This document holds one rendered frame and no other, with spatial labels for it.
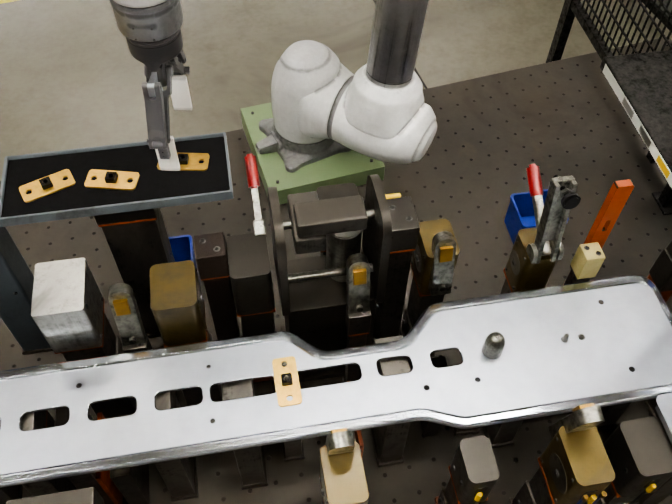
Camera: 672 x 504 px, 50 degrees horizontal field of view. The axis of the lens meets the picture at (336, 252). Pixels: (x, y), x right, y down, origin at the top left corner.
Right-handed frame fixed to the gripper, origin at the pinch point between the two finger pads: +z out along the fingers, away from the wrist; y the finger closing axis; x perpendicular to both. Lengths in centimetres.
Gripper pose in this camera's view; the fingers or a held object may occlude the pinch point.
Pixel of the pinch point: (176, 133)
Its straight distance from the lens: 119.3
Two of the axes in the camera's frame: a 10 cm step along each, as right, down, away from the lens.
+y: -0.2, 8.1, -5.9
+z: -0.1, 5.9, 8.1
